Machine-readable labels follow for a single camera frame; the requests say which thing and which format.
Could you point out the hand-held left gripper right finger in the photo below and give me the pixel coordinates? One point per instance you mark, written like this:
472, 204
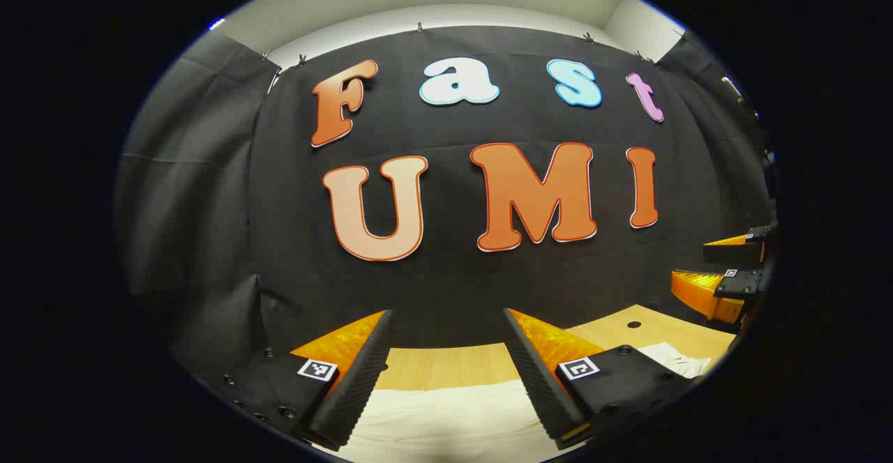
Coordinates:
534, 379

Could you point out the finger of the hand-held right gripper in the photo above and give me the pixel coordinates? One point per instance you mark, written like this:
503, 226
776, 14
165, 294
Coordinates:
739, 250
739, 285

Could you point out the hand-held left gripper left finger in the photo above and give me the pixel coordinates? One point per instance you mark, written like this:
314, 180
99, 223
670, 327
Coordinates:
363, 379

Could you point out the white jeans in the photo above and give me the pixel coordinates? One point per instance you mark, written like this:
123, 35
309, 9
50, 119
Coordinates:
446, 421

